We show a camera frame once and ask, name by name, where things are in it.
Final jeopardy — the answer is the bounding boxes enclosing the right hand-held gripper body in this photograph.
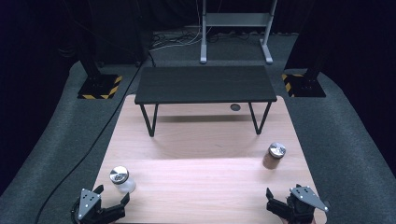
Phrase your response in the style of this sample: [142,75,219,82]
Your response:
[286,186,331,224]

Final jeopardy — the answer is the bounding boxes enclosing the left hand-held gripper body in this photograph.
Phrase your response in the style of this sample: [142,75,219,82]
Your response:
[70,188,108,224]

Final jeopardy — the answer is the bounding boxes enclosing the clear jar with white powder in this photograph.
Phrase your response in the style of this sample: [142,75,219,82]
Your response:
[108,165,137,194]

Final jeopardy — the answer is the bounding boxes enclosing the brown jar with metal lid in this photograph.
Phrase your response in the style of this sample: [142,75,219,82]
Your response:
[262,142,288,171]

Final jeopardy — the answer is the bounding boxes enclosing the black shelf with wire legs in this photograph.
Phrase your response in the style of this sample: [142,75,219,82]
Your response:
[134,64,278,138]

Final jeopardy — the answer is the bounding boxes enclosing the person's right hand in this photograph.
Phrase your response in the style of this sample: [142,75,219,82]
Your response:
[279,217,317,224]

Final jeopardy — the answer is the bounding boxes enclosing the black stand with hazard tape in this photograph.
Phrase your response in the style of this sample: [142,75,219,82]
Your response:
[281,50,327,98]
[77,46,123,101]

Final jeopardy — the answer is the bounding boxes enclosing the grey metal stand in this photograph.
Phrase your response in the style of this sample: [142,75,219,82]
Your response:
[199,0,279,65]

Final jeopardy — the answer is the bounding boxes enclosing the long black floor cable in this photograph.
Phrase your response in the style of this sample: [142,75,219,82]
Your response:
[35,63,145,224]

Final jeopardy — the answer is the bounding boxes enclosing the bundle of floor cables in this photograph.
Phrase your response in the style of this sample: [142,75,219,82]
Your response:
[148,29,204,52]

